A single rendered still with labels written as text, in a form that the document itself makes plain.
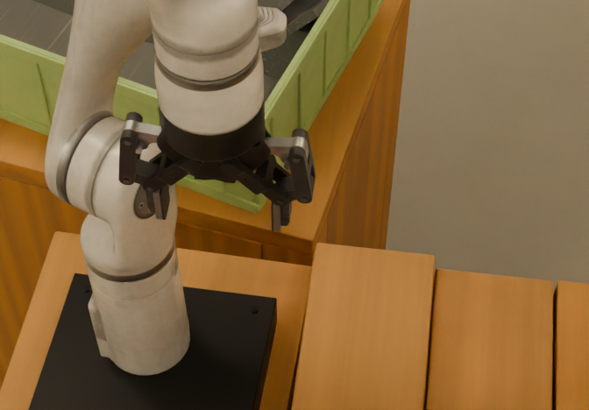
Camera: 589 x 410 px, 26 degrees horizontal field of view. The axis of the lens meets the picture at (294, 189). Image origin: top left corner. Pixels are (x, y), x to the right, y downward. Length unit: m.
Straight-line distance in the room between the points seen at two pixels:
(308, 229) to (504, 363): 0.34
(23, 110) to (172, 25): 0.94
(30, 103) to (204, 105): 0.87
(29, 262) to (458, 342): 0.74
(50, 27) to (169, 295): 0.61
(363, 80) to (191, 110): 0.94
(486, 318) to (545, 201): 1.24
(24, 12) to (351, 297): 0.67
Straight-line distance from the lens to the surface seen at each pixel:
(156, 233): 1.21
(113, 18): 1.09
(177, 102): 0.86
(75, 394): 1.39
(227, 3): 0.81
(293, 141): 0.93
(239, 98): 0.86
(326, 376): 1.39
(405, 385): 1.39
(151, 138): 0.95
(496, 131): 2.79
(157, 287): 1.27
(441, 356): 1.43
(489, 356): 1.44
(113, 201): 1.14
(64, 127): 1.16
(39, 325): 1.51
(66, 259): 1.55
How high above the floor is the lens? 2.11
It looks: 53 degrees down
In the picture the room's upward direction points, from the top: straight up
